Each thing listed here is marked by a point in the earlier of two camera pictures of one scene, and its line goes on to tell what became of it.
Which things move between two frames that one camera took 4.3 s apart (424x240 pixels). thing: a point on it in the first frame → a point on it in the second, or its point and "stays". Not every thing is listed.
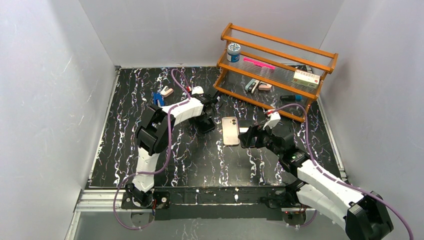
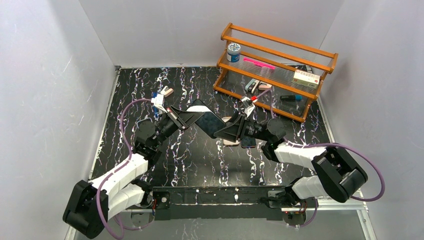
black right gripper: [255, 137] → [240, 125]
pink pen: [259, 63] stays
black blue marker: [291, 98] stays
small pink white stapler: [166, 91] stays
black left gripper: [205, 119] → [176, 117]
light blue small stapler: [252, 85] stays
